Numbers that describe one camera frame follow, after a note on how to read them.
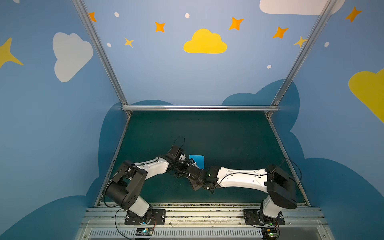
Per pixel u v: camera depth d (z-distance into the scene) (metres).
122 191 0.44
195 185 0.72
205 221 0.74
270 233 0.71
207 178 0.59
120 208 0.45
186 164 0.79
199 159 0.94
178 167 0.77
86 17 0.72
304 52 0.84
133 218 0.73
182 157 0.82
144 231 0.72
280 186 0.44
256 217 0.74
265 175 0.46
